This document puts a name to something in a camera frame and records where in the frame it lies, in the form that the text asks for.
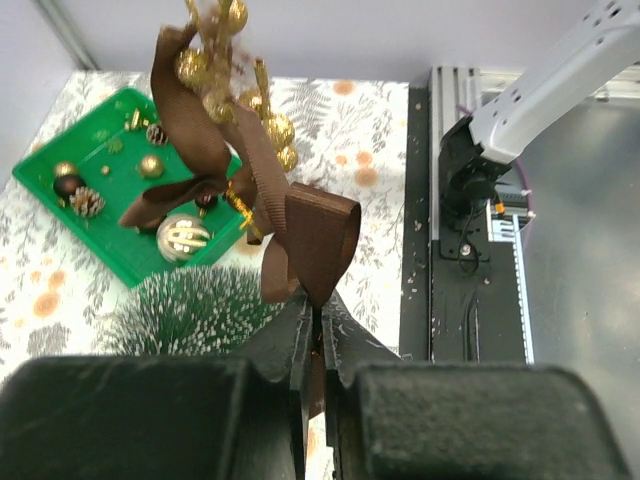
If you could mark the frosted pine cone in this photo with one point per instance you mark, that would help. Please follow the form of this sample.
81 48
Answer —
86 202
156 135

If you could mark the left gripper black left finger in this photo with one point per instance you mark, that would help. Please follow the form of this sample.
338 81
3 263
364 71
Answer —
238 416

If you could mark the green plastic tray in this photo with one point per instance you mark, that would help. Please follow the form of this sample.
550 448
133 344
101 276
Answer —
106 156

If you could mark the small dark brown bauble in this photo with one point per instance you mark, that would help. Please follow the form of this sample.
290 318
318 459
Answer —
206 201

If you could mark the silver striped bauble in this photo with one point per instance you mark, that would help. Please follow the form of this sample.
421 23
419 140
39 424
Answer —
180 236

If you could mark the frosted pine cone right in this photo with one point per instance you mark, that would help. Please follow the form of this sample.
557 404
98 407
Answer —
156 135

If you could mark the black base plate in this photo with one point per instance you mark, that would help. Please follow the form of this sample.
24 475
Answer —
459 294

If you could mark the brown ribbon bow cluster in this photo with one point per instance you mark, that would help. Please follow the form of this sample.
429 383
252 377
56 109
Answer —
225 145

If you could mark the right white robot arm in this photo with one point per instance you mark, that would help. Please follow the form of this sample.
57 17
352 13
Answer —
481 147

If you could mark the small green christmas tree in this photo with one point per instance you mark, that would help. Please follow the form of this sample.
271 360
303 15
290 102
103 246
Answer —
190 311

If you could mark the dark brown matte bauble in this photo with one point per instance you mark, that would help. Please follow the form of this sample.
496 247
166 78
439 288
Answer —
65 186

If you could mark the small gold glitter bauble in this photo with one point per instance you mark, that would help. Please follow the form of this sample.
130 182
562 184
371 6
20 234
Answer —
64 168

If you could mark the white slotted cable duct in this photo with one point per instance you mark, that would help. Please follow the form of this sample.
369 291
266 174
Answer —
507 229

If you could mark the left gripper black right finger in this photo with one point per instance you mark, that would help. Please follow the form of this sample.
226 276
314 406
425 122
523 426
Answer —
391 419

